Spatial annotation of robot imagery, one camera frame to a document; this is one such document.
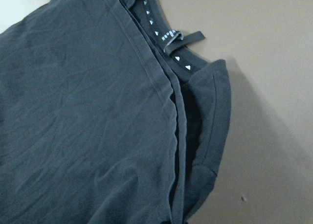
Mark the black graphic t-shirt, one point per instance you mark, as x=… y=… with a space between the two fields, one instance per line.
x=106 y=117

